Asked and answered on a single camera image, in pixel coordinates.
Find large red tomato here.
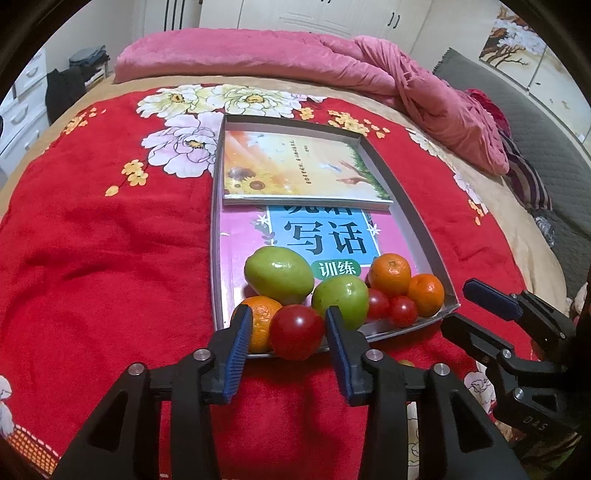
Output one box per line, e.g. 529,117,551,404
367,288,390,321

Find green fruit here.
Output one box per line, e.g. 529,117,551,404
243,246,315,305
311,275,369,330

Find dark red tomato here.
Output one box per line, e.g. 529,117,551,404
270,305,325,361

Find orange tangerine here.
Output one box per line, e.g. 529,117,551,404
408,273,445,318
240,296,283,354
368,253,412,298

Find right hand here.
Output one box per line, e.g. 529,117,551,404
570,282,588,318

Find striped pillow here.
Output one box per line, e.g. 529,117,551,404
499,130,553,211

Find grey cardboard tray box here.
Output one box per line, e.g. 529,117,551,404
211,115,460,343

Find pink chinese workbook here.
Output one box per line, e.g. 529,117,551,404
212,206,432,328

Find grey padded headboard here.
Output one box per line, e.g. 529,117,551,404
433,48,590,298

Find pink quilt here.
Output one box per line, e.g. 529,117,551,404
114,28,509,176

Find sunflower cover book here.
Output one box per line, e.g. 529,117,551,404
222,131,392,210

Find white wardrobe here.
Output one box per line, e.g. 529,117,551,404
199,0,432,52

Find white drawer cabinet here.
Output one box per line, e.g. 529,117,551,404
1,47,48,177

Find black clothes pile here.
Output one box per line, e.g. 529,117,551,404
45,67,86,125

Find tree wall painting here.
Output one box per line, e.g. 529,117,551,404
479,3,547,89

